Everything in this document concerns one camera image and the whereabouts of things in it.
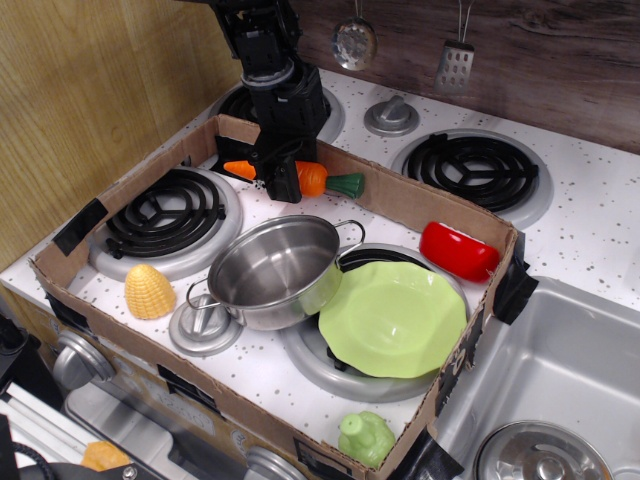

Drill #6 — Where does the grey toy sink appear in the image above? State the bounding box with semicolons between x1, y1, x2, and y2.
436;278;639;479

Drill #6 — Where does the stainless steel pot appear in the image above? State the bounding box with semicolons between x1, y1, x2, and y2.
186;215;366;331

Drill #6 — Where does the front right black burner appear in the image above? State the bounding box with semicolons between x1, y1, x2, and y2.
282;244;469;403

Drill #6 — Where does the silver sink drain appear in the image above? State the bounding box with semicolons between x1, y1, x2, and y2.
473;421;613;480

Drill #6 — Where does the hanging metal spatula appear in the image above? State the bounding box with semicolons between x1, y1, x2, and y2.
434;1;475;96

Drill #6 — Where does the hanging slotted metal spoon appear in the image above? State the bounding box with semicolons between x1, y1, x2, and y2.
331;1;378;71

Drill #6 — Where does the front left black burner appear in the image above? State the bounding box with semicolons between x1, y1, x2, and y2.
89;167;243;282

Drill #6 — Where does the light green plastic plate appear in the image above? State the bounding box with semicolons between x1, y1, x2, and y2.
318;261;467;379

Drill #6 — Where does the red toy pepper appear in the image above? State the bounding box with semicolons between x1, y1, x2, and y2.
419;222;500;283

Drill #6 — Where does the orange toy piece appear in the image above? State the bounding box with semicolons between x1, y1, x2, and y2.
80;441;131;472

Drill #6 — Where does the orange toy carrot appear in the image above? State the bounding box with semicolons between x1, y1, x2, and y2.
223;160;365;199

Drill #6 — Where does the silver oven knob middle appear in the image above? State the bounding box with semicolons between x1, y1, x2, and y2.
243;446;306;480

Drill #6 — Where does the silver stove knob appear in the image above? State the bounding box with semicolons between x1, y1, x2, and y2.
364;95;420;137
169;294;243;357

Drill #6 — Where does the silver oven knob left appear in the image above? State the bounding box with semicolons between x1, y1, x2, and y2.
53;330;116;391

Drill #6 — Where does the silver stove knob back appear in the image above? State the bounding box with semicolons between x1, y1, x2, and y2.
364;95;420;137

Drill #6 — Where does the brown cardboard fence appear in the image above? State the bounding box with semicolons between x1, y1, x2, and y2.
31;115;524;479

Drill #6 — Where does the back right black burner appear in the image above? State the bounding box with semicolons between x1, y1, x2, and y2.
390;129;554;230

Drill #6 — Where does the silver stove knob front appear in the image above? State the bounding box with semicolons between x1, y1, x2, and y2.
169;294;243;357

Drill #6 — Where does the yellow toy corn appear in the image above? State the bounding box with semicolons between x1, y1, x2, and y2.
125;264;176;320

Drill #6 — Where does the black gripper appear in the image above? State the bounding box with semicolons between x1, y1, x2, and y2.
247;63;330;203

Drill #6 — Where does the black cable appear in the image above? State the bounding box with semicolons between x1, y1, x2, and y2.
0;414;56;480

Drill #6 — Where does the silver oven knob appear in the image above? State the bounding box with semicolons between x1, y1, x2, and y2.
243;446;306;480
53;330;116;391

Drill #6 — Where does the green toy vegetable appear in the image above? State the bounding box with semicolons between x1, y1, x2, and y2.
338;411;396;469

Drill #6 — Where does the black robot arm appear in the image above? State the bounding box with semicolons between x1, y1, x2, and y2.
205;1;330;203

